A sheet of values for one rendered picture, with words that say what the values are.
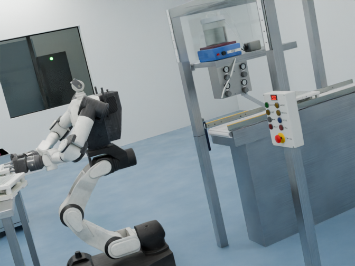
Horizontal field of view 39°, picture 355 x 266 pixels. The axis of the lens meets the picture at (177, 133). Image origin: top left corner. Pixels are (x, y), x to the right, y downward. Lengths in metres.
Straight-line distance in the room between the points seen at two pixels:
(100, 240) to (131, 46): 5.38
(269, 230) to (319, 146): 0.68
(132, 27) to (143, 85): 0.95
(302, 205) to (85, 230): 1.32
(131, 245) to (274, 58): 1.48
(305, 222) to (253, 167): 0.77
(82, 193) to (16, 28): 4.95
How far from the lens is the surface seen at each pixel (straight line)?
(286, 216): 3.49
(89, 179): 3.05
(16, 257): 2.47
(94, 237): 3.18
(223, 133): 3.16
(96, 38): 8.02
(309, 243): 2.67
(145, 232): 3.22
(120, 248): 3.18
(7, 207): 2.42
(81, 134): 2.74
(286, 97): 2.32
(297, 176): 2.54
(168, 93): 8.42
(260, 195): 3.33
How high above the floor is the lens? 1.44
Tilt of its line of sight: 10 degrees down
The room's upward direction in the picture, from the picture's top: 13 degrees counter-clockwise
